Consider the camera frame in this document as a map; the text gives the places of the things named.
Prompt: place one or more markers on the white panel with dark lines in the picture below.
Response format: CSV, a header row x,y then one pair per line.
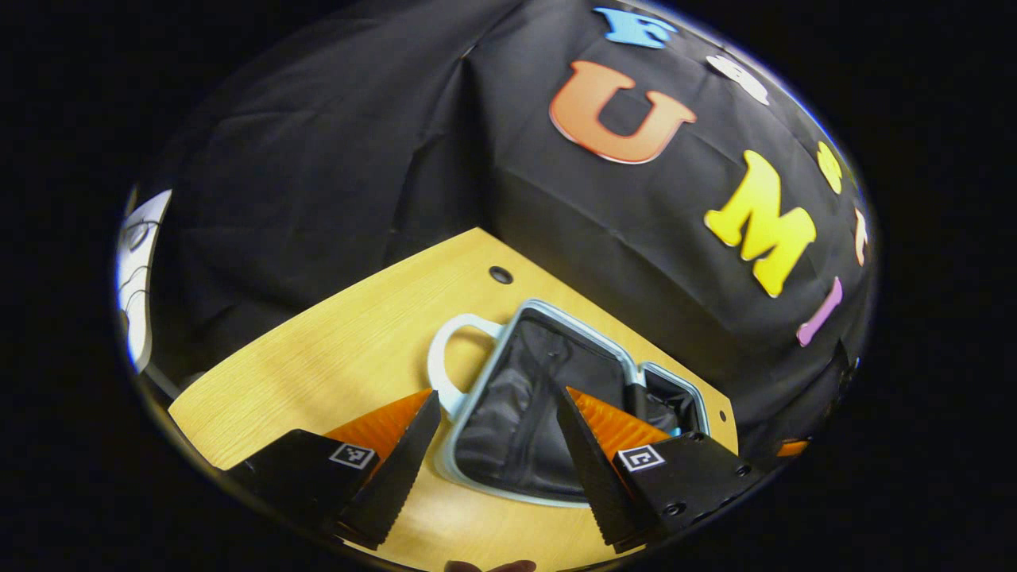
x,y
141,270

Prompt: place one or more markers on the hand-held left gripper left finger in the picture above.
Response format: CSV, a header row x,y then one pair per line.
x,y
401,477

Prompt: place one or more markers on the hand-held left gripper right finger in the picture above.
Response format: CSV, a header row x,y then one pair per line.
x,y
592,477

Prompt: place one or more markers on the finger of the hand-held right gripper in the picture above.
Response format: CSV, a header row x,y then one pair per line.
x,y
793,447

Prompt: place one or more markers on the black backdrop cloth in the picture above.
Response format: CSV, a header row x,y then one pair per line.
x,y
318,159

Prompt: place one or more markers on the small pale blue suitcase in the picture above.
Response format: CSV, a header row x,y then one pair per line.
x,y
516,413

